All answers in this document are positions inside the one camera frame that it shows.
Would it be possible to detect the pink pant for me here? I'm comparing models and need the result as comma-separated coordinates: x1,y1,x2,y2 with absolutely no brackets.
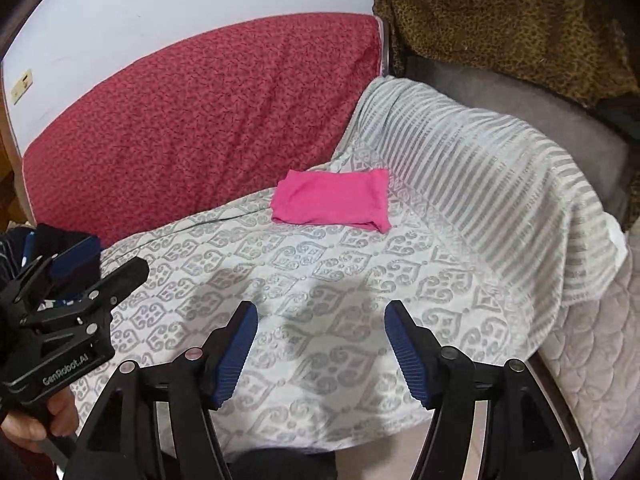
270,169,392,234

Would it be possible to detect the person's left hand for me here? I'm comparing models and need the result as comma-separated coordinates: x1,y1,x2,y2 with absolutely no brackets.
1,388,79,453

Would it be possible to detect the white quilted mattress pad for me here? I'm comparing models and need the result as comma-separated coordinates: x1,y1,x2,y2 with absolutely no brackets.
540,224,639,479

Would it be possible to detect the white grey patterned bedsheet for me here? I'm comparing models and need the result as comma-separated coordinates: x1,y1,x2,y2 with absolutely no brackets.
102,77,626,453

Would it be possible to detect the grey sofa cushion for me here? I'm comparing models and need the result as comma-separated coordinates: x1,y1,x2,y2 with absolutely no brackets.
406,55,632,224

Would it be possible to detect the red patterned blanket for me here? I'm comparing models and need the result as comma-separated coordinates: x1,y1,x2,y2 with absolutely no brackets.
23,13,383,246

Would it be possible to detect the brown leopard fuzzy blanket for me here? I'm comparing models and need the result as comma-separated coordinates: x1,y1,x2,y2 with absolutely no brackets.
373,0,639,107

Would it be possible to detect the beige wall socket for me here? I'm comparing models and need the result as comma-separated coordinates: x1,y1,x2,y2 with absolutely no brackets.
11,70,34,104

